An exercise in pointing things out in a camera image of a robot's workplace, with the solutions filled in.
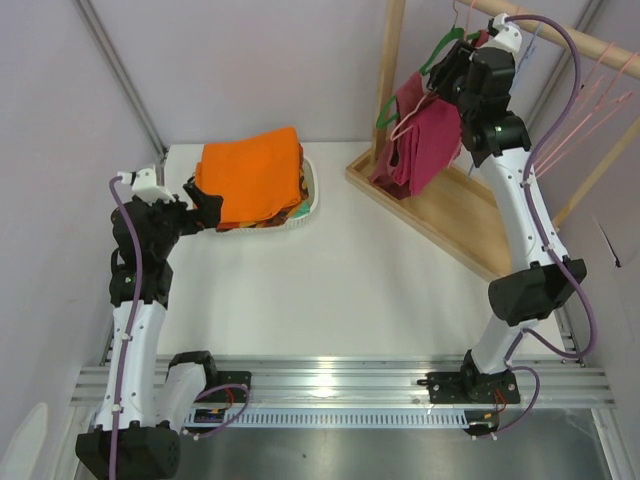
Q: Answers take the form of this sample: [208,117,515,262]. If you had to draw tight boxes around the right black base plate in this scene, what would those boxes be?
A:
[417,371,521,405]

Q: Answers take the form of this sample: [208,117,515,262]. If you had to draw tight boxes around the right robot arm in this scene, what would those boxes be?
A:
[420,40,586,405]

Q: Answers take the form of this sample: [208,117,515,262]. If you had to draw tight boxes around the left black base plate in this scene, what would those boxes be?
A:
[195,370,252,406]

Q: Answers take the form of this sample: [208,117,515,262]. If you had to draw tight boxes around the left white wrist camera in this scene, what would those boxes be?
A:
[117,164,176,205]

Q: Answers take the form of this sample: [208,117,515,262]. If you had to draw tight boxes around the wooden clothes rack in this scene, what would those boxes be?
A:
[345,1,639,281]

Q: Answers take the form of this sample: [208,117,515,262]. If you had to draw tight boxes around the blue wire hanger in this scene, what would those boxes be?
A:
[465,23,542,118]

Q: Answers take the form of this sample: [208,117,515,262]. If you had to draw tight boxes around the white laundry basket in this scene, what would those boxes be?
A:
[192,155,318,234]

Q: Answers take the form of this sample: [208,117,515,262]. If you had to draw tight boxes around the green plastic hanger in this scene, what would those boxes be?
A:
[375,26,465,130]

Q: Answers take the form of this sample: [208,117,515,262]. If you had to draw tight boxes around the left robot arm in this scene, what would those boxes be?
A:
[75,173,223,479]

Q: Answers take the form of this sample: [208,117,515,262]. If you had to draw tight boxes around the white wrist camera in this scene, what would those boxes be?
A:
[483,13,522,54]
[117,164,176,205]

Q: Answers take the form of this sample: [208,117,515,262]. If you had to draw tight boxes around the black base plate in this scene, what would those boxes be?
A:
[195,370,252,406]
[417,371,521,405]

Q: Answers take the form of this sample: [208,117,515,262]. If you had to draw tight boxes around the aluminium mounting rail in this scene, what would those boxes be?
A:
[69,354,616,409]

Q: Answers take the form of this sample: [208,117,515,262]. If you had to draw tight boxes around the white slotted cable duct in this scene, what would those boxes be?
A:
[185,408,495,432]

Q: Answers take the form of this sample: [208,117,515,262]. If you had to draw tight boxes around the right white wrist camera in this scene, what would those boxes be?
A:
[483,13,522,54]

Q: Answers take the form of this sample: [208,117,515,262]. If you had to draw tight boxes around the orange folded cloth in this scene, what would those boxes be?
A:
[195,126,309,231]

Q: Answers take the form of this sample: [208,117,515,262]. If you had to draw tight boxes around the maroon tank top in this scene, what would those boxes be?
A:
[368,72,426,191]

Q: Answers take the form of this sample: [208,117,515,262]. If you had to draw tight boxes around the pink wire hanger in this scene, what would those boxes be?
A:
[534,52,639,177]
[570,42,615,130]
[534,91,635,178]
[390,1,470,141]

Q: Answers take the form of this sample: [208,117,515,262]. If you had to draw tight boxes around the pink trousers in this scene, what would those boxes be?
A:
[388,97,461,199]

